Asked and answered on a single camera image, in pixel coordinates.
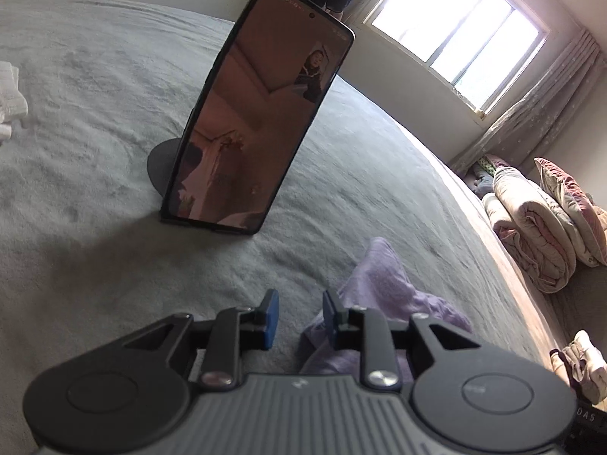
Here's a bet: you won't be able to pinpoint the beige folded garment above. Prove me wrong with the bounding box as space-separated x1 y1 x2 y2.
550 348 607 401

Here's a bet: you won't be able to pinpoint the purple pants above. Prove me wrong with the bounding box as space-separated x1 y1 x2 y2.
299 237 472 384

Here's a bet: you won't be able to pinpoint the black smartphone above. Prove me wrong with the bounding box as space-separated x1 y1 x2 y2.
159 0 355 237

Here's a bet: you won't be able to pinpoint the beige and pink pillow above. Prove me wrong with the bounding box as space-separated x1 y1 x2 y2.
534 156 607 266

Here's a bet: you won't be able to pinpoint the white cloth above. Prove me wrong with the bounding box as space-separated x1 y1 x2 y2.
0 61 28 142

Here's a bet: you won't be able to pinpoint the black phone stand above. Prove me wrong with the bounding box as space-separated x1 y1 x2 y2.
147 137 190 197

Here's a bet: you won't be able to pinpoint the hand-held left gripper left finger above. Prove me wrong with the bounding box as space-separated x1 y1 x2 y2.
111 288 280 387

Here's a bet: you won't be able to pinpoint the folded beige quilt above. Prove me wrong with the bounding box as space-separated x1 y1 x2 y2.
481 167 577 293

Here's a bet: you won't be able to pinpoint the window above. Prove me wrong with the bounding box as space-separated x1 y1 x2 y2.
363 0 551 115

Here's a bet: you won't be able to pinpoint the pale patterned curtain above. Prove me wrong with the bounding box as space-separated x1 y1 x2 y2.
448 28 607 171

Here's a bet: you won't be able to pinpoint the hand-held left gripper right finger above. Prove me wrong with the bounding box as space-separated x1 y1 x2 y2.
322 289 468 389

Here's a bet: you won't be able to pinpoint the grey bed blanket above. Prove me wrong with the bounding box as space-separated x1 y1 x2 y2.
0 0 584 455

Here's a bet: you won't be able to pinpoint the bundle of coloured cloth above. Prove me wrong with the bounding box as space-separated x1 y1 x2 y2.
467 154 508 197

